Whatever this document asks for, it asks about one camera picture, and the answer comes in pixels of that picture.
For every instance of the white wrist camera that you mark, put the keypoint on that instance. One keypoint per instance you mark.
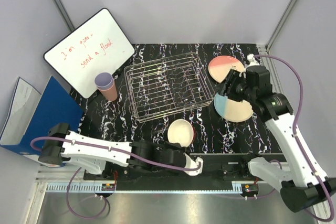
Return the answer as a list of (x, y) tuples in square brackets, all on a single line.
[(193, 167), (253, 64)]

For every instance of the red floral ceramic bowl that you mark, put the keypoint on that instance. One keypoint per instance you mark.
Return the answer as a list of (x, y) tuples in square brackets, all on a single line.
[(181, 132)]

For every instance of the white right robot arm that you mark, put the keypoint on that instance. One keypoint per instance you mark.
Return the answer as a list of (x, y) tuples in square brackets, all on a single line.
[(306, 183)]

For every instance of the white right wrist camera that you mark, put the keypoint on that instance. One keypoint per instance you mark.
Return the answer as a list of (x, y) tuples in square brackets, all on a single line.
[(253, 64)]

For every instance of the pink plastic cup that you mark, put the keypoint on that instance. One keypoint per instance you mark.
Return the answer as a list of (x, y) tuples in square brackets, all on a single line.
[(109, 90)]

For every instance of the cream pink plate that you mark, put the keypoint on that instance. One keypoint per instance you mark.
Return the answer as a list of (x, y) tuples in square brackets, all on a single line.
[(220, 66)]

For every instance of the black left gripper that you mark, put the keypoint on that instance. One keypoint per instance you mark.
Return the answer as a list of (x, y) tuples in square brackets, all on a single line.
[(176, 146)]

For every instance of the lilac plastic cup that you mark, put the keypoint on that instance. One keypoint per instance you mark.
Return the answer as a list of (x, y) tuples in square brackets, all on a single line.
[(104, 81)]

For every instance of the teal plate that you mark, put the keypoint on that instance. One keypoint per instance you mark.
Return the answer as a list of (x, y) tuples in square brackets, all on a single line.
[(232, 111)]

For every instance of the blue binder folder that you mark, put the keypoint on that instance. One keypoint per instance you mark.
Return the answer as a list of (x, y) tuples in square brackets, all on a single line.
[(32, 114)]

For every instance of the white dry-erase board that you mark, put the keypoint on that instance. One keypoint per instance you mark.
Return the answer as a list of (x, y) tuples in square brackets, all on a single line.
[(98, 45)]

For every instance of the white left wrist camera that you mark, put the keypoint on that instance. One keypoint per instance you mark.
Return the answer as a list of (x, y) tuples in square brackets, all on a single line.
[(193, 167)]

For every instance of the white slotted cable duct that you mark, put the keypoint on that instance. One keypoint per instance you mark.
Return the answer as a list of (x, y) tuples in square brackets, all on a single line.
[(223, 187)]

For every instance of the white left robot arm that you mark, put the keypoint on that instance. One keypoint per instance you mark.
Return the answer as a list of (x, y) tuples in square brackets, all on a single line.
[(63, 145)]

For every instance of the black marble pattern mat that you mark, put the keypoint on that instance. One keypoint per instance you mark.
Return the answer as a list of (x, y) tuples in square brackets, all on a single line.
[(113, 121)]

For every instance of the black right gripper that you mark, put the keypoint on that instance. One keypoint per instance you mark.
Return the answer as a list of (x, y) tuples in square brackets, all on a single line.
[(233, 77)]

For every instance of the wire dish rack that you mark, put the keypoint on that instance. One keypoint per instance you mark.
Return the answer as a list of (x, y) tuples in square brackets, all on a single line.
[(167, 86)]

